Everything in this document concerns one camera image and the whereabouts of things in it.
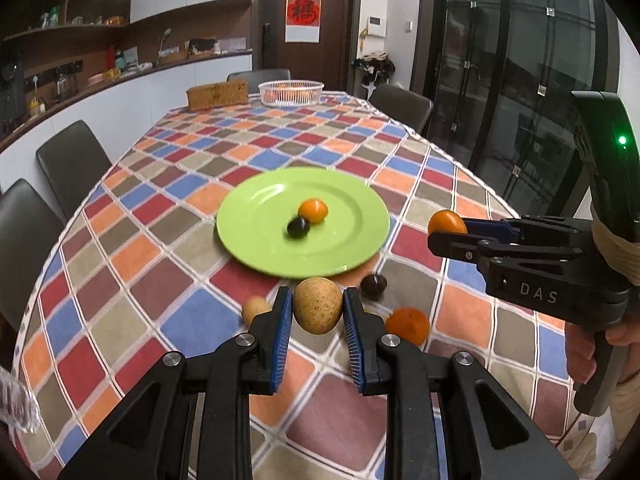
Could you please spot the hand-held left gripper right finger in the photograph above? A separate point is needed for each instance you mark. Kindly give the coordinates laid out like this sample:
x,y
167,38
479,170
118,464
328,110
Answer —
x,y
352,345

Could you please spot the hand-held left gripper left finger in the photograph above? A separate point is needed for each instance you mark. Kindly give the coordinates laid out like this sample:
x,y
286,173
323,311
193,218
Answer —
x,y
282,340

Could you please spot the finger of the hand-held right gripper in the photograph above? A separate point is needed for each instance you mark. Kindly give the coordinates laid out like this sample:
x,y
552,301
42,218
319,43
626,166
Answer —
x,y
492,230
455,244

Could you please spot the orange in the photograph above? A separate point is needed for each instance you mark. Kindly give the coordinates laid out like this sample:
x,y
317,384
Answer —
x,y
407,326
446,222
313,210

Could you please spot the large tan oval fruit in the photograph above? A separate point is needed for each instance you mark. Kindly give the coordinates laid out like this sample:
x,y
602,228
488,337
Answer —
x,y
317,305

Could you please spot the green plate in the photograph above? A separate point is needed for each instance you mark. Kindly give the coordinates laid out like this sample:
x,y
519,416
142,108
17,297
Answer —
x,y
260,215

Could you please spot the person's right hand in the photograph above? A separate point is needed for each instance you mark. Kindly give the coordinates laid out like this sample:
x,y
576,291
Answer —
x,y
580,355

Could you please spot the small tan fruit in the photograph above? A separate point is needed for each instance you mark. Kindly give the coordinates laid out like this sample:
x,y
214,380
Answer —
x,y
254,310

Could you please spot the dark plum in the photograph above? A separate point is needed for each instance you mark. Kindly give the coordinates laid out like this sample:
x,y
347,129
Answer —
x,y
298,227
373,286

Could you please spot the beige cloth wrap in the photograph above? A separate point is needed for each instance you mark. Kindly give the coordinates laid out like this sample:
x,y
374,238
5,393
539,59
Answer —
x,y
617,247

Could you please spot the dark leather chair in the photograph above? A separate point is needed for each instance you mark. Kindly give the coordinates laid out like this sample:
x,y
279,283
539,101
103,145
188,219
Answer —
x,y
75,160
402,105
257,75
25,260

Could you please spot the checkered tablecloth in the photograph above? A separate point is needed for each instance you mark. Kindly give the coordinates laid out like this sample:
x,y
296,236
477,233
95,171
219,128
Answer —
x,y
150,260

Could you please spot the person's beige clothing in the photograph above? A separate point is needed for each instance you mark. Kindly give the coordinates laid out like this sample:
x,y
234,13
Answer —
x,y
617,440

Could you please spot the pile of clothes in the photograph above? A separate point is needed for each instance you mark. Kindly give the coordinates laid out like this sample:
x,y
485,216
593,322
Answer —
x,y
374,66

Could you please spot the white plastic basket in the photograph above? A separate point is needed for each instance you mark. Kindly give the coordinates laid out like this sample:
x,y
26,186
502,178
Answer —
x,y
291,92

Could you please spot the cluster of oranges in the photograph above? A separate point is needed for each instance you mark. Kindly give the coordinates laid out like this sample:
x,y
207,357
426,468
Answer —
x,y
287,94

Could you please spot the dark wooden door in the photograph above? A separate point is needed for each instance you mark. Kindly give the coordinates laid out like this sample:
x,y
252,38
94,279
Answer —
x,y
340,35

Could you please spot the brown woven box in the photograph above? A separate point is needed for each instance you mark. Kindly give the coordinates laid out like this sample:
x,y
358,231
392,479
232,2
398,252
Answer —
x,y
217,95

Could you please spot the clear plastic bottle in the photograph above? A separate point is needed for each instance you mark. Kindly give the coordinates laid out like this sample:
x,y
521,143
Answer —
x,y
17,402

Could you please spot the red and white door poster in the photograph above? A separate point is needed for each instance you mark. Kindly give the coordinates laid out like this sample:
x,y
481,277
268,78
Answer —
x,y
302,12

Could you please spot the long white counter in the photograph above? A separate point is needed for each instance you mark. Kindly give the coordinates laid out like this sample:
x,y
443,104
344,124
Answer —
x,y
130,90

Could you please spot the black bag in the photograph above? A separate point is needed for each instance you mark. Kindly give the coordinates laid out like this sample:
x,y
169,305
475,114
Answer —
x,y
202,47

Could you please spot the white desk lamp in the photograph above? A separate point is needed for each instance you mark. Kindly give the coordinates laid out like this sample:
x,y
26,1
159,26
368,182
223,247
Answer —
x,y
165,42

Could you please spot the red bottle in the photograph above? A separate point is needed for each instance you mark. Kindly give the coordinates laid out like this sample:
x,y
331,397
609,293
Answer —
x,y
111,56

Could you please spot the glass jar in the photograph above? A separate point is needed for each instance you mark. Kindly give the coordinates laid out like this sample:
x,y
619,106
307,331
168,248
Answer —
x,y
63,84

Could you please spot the glass partition wall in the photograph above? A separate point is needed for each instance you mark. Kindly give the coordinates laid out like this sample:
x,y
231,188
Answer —
x,y
500,85

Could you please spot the white wall intercom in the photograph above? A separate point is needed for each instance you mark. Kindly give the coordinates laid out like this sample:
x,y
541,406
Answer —
x,y
376,27

